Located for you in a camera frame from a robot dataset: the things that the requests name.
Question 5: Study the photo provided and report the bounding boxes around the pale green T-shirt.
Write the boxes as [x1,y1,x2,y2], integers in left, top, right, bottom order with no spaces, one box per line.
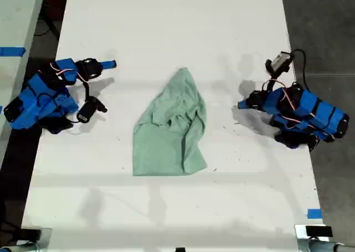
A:
[132,67,208,177]

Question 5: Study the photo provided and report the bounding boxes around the long blue tape strip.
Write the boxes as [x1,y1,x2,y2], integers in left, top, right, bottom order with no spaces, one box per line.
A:
[0,47,27,58]

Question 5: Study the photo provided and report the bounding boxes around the white side table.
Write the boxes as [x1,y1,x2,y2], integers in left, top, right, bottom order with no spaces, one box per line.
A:
[0,0,47,164]

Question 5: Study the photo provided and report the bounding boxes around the short blue tape strip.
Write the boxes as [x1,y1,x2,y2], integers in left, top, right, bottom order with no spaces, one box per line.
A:
[307,208,323,220]

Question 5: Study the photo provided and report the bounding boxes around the small black box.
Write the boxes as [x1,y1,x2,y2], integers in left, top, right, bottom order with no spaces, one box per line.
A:
[19,229,42,243]
[305,225,333,238]

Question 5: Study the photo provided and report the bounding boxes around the red white arm wire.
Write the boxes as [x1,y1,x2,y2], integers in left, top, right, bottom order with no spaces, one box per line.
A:
[261,79,297,113]
[50,63,89,84]

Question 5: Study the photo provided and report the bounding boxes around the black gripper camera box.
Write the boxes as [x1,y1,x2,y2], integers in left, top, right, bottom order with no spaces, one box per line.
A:
[77,96,108,124]

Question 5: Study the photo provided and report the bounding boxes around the grey black camera box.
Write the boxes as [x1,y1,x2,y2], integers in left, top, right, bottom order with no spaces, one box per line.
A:
[265,51,295,75]

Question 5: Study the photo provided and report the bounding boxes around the black floor cable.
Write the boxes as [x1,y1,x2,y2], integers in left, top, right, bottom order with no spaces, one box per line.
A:
[33,12,60,42]

